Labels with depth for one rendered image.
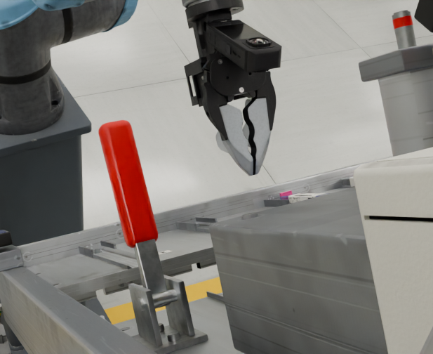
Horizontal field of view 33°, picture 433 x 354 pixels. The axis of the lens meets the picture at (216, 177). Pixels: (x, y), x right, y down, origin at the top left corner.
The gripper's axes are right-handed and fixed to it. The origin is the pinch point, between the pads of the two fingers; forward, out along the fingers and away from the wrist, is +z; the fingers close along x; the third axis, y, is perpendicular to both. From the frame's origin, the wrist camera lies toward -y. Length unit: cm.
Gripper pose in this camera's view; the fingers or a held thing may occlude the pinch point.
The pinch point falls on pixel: (253, 164)
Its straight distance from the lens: 89.6
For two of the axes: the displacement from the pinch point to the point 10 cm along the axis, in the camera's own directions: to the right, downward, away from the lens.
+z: 2.0, 9.8, 0.5
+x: -9.1, 2.1, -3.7
